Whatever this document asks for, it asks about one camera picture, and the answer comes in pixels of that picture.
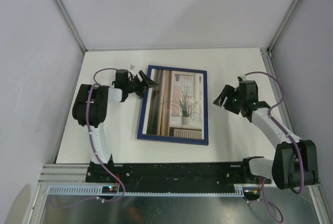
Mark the right side aluminium rail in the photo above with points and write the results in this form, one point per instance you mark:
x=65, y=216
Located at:
x=279, y=113

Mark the aluminium front rail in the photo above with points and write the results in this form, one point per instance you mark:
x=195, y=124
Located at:
x=67, y=173

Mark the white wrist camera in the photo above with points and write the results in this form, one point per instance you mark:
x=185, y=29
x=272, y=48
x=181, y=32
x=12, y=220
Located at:
x=132, y=67
x=242, y=78

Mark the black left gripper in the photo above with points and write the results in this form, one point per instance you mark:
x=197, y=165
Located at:
x=146, y=82

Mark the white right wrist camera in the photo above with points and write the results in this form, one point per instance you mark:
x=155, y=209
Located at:
x=242, y=78

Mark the wooden picture frame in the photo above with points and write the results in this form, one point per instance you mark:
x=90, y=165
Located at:
x=141, y=119

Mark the aluminium corner post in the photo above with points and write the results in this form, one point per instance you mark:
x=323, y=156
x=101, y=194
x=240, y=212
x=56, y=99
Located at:
x=292, y=9
x=70, y=24

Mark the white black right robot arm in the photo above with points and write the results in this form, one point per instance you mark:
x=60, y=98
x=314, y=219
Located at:
x=294, y=165

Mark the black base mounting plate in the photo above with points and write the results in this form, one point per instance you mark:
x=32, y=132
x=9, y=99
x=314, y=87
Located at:
x=192, y=178

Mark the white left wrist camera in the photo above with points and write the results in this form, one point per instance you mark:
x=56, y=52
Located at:
x=132, y=67

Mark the right aluminium corner post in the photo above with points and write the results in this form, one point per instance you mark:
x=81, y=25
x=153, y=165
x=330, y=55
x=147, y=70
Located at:
x=292, y=9

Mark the grey slotted cable duct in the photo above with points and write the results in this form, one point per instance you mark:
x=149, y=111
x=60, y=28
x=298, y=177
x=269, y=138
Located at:
x=99, y=190

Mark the left aluminium corner post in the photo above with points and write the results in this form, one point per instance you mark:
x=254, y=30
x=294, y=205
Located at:
x=70, y=24

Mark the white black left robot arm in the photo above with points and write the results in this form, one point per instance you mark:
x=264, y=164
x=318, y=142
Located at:
x=91, y=103

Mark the aluminium rail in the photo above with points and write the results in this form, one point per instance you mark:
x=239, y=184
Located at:
x=279, y=113
x=67, y=173

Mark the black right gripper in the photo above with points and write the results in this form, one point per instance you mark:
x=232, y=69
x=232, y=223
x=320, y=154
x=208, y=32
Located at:
x=228, y=91

